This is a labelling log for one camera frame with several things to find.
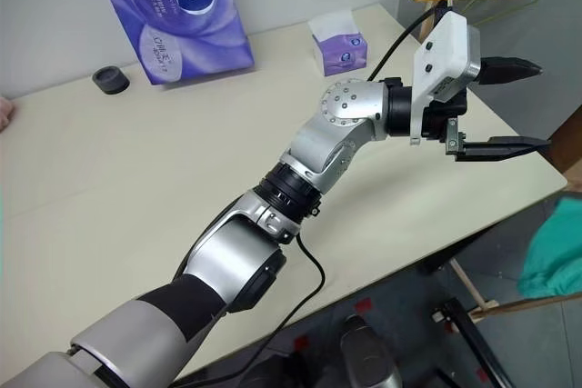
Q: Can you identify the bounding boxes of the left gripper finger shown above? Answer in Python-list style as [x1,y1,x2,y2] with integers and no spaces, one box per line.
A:
[479,56,544,88]
[454,134,552,164]

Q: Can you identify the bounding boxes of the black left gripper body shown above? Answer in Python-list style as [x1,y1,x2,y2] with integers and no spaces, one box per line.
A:
[420,85,470,160]

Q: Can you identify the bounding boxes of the green shorts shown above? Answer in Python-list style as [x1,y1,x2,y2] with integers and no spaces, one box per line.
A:
[517,194,582,301]

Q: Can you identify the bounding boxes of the purple tissue box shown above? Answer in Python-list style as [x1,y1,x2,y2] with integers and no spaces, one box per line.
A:
[307,9,369,78]

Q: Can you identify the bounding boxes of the light wooden rack leg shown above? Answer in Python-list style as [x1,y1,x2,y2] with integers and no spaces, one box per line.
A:
[447,104,582,323]

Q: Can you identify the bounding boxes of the black metal table leg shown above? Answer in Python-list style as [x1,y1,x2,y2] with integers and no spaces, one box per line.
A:
[429,296,519,388]

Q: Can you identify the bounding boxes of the dark grey rounded shape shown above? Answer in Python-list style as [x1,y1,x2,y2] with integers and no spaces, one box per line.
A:
[340,313,404,388]

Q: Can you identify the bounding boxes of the purple Vinda tissue pack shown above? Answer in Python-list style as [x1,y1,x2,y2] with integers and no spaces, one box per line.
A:
[85,0,256,87]

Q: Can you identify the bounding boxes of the black round puck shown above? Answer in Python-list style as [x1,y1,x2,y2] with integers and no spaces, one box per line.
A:
[92,65,132,96]

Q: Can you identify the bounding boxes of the light green wire hanger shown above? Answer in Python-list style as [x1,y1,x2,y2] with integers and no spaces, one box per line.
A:
[472,0,543,28]

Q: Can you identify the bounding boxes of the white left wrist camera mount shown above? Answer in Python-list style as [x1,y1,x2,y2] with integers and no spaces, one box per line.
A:
[407,9,482,149]

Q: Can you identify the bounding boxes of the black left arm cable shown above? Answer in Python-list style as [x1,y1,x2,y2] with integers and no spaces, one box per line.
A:
[179,0,449,388]

